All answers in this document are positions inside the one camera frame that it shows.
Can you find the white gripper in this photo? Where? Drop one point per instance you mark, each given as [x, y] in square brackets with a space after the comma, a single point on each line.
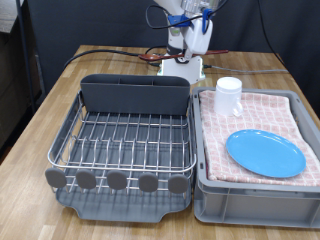
[200, 36]

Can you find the white plastic mug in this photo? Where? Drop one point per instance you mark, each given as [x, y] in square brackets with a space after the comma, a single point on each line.
[226, 98]

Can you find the pink checked towel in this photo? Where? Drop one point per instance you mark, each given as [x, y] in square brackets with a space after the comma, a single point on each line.
[220, 143]

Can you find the blue mounted wrist camera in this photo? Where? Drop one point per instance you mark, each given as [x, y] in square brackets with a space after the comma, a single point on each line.
[176, 20]

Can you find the grey plastic crate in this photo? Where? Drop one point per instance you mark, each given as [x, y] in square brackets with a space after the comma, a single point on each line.
[253, 206]

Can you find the blue plastic plate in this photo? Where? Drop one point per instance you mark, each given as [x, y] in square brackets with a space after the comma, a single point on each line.
[266, 153]

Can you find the dark grey utensil holder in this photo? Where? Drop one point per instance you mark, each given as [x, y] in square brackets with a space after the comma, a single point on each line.
[133, 96]

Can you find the grey dish drying rack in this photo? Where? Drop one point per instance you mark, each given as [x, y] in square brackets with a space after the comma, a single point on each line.
[126, 208]

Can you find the black metal pole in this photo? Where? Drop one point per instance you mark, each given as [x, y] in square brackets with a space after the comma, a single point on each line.
[25, 50]

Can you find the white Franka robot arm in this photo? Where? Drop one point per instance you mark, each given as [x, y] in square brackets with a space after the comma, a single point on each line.
[175, 38]

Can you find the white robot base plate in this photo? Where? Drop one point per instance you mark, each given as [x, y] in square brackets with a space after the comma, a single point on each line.
[186, 71]

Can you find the dark backdrop curtain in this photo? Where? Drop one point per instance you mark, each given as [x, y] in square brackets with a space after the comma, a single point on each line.
[83, 23]

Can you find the brown wooden spoon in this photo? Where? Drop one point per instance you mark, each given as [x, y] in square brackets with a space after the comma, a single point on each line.
[156, 56]

